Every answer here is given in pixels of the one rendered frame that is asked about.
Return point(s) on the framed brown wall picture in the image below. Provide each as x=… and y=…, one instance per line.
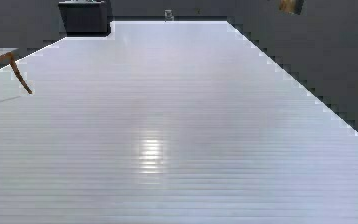
x=291, y=5

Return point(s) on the white table with brown legs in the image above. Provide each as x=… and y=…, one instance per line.
x=13, y=66

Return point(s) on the small grey glass jar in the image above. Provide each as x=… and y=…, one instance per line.
x=169, y=15

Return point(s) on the dark grey cabinet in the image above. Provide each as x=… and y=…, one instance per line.
x=83, y=16

